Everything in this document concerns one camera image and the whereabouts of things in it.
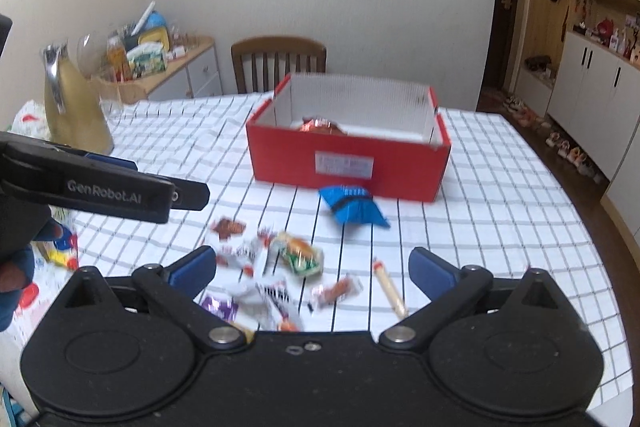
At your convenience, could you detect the beige sausage stick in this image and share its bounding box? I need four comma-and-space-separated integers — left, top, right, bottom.
372, 258, 410, 321

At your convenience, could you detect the purple snack packet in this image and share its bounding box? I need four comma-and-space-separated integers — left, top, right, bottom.
200, 291, 240, 324

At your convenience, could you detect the green tissue box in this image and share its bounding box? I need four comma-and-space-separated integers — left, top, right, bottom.
127, 44, 169, 76

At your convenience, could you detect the pink sausage packet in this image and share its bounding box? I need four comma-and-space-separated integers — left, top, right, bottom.
310, 275, 364, 309

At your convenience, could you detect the white plastic bag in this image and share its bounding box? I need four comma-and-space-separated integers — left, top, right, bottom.
9, 99, 52, 138

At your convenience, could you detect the white wall cabinet unit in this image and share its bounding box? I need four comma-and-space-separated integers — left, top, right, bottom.
515, 0, 640, 235

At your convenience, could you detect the gold kettle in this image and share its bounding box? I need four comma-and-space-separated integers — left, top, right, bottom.
40, 41, 115, 156

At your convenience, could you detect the small red-brown snack packet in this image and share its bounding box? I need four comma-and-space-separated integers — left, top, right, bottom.
212, 217, 247, 241

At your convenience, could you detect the person's left hand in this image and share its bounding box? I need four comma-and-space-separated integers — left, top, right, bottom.
0, 218, 65, 297

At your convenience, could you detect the dark wooden door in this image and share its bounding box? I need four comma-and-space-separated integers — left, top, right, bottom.
476, 0, 535, 110

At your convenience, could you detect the blue snack packet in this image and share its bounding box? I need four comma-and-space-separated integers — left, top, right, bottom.
318, 185, 391, 228

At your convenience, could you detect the brown snack packet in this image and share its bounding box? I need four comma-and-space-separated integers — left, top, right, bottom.
299, 117, 347, 137

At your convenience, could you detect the white side cabinet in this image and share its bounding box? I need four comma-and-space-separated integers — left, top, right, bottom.
95, 36, 224, 104

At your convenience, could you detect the light wooden chair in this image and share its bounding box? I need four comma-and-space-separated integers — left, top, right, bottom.
92, 74, 151, 106

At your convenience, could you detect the dark wooden chair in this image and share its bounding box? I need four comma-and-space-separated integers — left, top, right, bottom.
230, 36, 328, 94

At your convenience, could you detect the row of shelf ornaments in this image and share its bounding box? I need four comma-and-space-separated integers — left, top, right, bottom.
572, 13, 640, 64

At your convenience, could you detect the blue yellow bag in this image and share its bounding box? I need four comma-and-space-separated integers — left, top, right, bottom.
131, 11, 171, 51

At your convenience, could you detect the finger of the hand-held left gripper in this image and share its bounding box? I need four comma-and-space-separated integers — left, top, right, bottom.
82, 151, 139, 174
169, 180, 211, 212

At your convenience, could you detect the orange bottle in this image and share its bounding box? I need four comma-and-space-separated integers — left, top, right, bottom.
106, 35, 132, 82

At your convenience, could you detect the red cardboard box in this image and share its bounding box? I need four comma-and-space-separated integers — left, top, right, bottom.
245, 73, 452, 203

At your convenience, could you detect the white red snack packet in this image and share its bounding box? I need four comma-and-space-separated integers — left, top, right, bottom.
215, 233, 277, 279

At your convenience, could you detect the white checked tablecloth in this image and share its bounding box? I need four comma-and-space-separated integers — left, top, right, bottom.
0, 92, 635, 410

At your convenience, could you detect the row of shoes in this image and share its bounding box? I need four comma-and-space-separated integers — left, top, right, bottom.
501, 92, 609, 186

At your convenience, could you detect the colourful printed bag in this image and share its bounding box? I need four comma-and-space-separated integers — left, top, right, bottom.
17, 222, 82, 320

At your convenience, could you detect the green yellow snack packet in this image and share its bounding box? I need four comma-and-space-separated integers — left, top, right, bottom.
276, 232, 324, 279

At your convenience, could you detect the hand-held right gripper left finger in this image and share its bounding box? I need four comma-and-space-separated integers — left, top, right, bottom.
52, 246, 249, 355

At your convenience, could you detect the white stick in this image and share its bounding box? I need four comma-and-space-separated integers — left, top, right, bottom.
130, 0, 157, 36

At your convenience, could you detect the white chocolate wafer packet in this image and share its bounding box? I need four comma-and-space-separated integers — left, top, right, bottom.
234, 276, 304, 333

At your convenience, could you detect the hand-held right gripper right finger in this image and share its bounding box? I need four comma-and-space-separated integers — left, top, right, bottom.
379, 247, 572, 354

